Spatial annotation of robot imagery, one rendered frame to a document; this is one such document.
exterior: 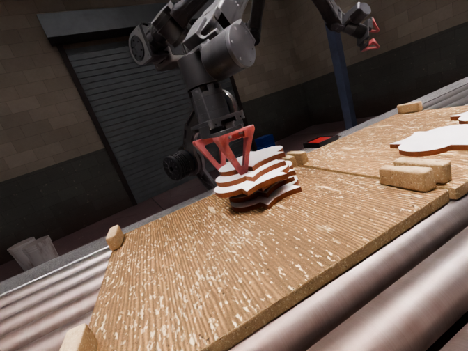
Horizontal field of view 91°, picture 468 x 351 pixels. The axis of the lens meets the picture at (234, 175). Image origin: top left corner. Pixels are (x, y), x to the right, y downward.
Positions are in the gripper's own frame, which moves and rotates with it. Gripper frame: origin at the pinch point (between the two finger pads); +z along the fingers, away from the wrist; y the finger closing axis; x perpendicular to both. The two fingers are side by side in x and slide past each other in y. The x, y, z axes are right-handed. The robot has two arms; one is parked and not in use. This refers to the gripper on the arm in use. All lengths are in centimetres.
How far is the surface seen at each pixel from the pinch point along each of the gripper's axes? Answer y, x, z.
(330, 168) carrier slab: 6.7, 17.0, 6.4
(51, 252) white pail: -325, -138, 81
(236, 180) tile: 5.2, -2.0, 1.2
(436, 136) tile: 17.8, 30.6, 5.3
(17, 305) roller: -9.0, -39.6, 8.9
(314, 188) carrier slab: 10.3, 8.7, 6.5
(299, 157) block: -1.9, 17.7, 4.4
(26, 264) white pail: -354, -178, 89
